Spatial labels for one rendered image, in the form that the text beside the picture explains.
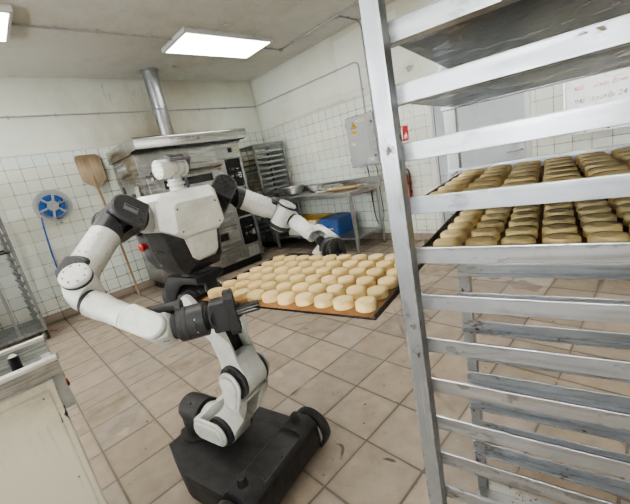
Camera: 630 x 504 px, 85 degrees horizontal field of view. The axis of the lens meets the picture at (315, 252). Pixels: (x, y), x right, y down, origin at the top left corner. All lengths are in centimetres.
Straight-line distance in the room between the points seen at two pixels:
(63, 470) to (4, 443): 21
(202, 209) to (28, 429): 87
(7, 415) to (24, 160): 448
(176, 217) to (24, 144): 454
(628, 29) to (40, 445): 165
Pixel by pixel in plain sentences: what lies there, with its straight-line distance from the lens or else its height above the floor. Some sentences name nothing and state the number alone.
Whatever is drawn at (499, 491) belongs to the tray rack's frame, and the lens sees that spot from 156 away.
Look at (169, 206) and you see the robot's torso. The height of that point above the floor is 129.
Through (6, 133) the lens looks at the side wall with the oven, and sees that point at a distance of 571.
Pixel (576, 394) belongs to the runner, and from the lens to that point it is 124.
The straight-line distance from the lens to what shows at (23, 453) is 151.
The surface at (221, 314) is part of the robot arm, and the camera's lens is 93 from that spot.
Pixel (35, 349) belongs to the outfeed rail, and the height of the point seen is 86.
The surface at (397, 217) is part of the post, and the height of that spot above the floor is 122.
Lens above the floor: 133
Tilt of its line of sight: 14 degrees down
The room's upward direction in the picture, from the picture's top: 11 degrees counter-clockwise
